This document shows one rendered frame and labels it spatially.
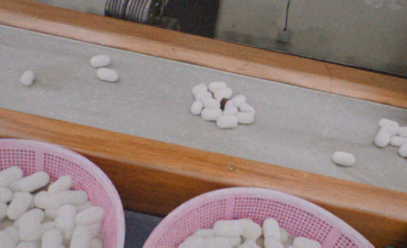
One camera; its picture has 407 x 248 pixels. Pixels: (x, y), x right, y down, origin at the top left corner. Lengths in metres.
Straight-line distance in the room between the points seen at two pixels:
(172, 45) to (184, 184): 0.39
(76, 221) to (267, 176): 0.23
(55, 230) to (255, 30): 2.45
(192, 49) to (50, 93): 0.31
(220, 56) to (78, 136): 0.39
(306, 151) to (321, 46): 2.31
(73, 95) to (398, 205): 0.50
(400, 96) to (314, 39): 2.00
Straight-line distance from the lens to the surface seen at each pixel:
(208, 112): 0.53
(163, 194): 0.44
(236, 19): 2.66
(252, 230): 0.40
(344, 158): 0.54
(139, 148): 0.43
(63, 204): 0.41
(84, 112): 0.54
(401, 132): 0.69
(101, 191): 0.39
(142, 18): 0.92
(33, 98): 0.58
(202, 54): 0.73
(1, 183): 0.44
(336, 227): 0.42
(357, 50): 2.92
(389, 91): 0.82
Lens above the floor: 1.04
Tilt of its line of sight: 35 degrees down
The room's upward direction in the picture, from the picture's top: 12 degrees clockwise
